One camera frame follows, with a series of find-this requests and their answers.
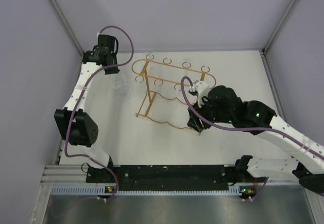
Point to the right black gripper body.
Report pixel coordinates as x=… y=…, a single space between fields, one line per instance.
x=206 y=110

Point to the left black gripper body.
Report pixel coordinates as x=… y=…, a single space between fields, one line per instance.
x=112 y=53

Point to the clear wine glass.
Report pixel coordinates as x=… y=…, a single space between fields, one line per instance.
x=120 y=85
x=185 y=64

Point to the gold wire wine glass rack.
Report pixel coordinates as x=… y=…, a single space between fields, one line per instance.
x=162 y=83

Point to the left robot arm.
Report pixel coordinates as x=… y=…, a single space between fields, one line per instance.
x=76 y=127

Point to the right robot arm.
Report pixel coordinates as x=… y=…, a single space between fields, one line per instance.
x=221 y=105

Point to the black base bar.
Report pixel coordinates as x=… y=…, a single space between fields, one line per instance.
x=171 y=177

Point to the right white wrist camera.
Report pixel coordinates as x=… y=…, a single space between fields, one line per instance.
x=199 y=89

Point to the left aluminium frame post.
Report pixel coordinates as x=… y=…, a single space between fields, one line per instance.
x=66 y=26

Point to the aluminium frame post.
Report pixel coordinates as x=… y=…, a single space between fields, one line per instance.
x=66 y=26
x=290 y=7

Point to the grey slotted cable duct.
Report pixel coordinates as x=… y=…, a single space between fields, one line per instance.
x=91 y=190

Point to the right aluminium frame post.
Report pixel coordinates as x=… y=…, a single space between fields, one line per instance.
x=290 y=7

